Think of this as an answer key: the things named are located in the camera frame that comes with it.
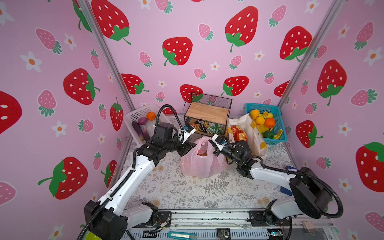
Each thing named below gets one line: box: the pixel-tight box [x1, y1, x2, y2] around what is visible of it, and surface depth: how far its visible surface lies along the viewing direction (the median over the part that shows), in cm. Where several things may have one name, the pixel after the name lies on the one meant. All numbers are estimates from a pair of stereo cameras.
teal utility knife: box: [167, 231, 198, 240], surface depth 71 cm
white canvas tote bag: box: [226, 113, 268, 157], surface depth 92 cm
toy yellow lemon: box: [255, 116, 265, 126], surface depth 109 cm
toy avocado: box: [263, 130, 274, 139], surface depth 100 cm
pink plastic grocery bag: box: [180, 136, 230, 179], surface depth 78 cm
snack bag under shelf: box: [193, 119, 225, 135], surface depth 106 cm
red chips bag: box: [231, 125, 249, 144], surface depth 92 cm
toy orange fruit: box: [265, 118, 276, 129], surface depth 108 cm
